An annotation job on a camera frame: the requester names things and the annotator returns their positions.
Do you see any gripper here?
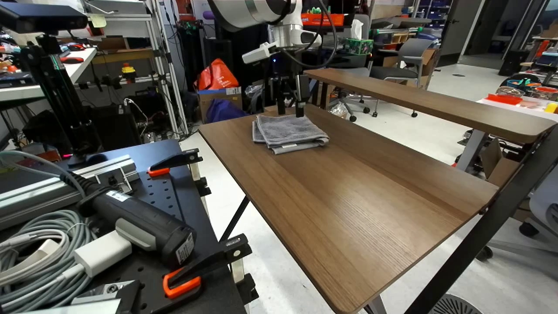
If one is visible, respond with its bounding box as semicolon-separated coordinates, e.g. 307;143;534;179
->
267;51;311;119

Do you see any grey folded cloth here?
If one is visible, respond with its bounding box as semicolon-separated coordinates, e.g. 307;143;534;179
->
252;113;330;155

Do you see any blue bag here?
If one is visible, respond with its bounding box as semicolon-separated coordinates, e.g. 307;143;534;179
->
206;99;248;124

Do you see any cardboard box with label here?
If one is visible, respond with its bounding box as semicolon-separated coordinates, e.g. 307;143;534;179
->
197;87;243;124

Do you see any orange bag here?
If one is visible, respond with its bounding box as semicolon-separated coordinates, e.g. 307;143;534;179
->
194;58;240;91

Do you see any green tissue box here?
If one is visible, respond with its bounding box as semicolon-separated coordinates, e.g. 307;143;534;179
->
342;38;374;55

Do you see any orange bin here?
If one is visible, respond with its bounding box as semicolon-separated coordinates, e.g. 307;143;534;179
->
300;12;345;27

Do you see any black clamp with orange grip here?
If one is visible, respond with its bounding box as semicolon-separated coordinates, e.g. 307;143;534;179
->
162;233;253;300
146;148;204;178

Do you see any white metal shelf rack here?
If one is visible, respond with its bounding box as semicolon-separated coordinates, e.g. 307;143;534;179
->
81;0;190;137

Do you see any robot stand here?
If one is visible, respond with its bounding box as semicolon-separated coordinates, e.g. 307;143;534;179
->
0;139;259;314

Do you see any open cardboard box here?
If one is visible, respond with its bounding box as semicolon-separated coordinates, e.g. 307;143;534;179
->
481;139;533;223

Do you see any white table with toys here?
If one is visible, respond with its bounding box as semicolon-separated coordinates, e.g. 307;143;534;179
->
453;73;558;171

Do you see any white power adapter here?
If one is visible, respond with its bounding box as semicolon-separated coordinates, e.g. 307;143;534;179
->
73;230;133;278

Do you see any floor fan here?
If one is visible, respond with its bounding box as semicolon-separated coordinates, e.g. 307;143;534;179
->
429;293;485;314

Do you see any white table with clutter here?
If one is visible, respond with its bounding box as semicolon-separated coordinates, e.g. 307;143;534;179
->
0;31;98;103

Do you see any light grey office chair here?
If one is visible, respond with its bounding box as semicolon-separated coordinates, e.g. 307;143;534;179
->
475;174;558;262

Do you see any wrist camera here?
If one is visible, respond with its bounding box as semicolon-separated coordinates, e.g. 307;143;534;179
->
242;42;280;65

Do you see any black handheld stop switch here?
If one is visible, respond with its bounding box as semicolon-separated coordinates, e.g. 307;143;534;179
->
61;171;197;268

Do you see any camera on tripod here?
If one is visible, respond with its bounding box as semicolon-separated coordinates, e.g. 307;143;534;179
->
0;2;103;167

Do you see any aluminium rail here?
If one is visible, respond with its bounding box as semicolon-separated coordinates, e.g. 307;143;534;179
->
0;154;141;230

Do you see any aluminium bracket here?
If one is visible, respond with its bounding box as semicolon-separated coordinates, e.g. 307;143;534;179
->
70;280;141;314

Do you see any coil of grey cable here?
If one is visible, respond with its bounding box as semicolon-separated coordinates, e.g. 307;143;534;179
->
0;209;97;314

